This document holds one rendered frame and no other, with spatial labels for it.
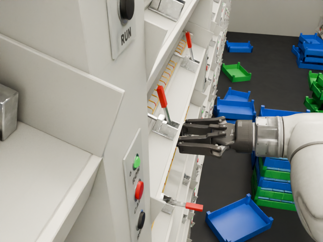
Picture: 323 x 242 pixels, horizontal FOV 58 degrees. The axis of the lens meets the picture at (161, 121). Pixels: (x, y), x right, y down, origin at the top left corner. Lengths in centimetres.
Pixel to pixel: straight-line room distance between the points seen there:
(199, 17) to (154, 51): 62
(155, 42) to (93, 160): 11
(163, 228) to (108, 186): 43
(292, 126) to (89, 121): 53
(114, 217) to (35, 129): 9
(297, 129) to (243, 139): 11
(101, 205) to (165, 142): 29
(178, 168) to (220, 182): 125
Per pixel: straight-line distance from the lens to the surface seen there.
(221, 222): 177
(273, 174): 172
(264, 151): 65
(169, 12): 40
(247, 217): 182
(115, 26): 17
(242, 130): 65
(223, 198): 189
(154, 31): 23
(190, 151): 66
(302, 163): 57
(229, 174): 203
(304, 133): 62
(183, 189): 95
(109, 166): 19
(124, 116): 21
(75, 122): 17
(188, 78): 68
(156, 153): 46
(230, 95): 287
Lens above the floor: 142
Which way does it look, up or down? 35 degrees down
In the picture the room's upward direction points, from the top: straight up
